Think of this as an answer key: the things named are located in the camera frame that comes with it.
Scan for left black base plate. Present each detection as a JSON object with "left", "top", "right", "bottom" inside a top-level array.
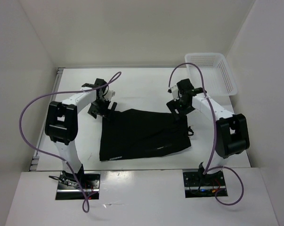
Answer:
[{"left": 50, "top": 172, "right": 100, "bottom": 201}]

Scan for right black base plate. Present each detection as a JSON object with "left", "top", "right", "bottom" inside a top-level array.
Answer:
[{"left": 183, "top": 170, "right": 228, "bottom": 198}]

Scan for black shorts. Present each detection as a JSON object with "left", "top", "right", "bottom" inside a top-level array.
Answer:
[{"left": 99, "top": 109, "right": 191, "bottom": 161}]

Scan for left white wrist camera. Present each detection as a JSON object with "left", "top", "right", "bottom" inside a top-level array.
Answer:
[{"left": 104, "top": 90, "right": 115, "bottom": 99}]

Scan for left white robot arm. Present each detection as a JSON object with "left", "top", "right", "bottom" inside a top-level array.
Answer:
[{"left": 45, "top": 78, "right": 117, "bottom": 188}]

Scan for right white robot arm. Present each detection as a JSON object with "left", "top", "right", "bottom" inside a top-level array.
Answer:
[{"left": 167, "top": 79, "right": 250, "bottom": 185}]

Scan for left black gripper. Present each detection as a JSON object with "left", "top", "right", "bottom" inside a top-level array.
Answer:
[{"left": 88, "top": 97, "right": 117, "bottom": 122}]

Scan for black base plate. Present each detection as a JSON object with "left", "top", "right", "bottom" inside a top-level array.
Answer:
[
  {"left": 183, "top": 170, "right": 228, "bottom": 198},
  {"left": 50, "top": 172, "right": 100, "bottom": 201}
]

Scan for white perforated plastic basket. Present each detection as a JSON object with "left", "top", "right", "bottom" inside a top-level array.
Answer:
[{"left": 185, "top": 53, "right": 237, "bottom": 97}]

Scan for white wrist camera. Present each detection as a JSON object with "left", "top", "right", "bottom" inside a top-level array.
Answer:
[
  {"left": 168, "top": 85, "right": 179, "bottom": 100},
  {"left": 104, "top": 90, "right": 115, "bottom": 99}
]

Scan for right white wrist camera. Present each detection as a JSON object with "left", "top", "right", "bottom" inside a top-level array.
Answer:
[{"left": 168, "top": 85, "right": 179, "bottom": 100}]

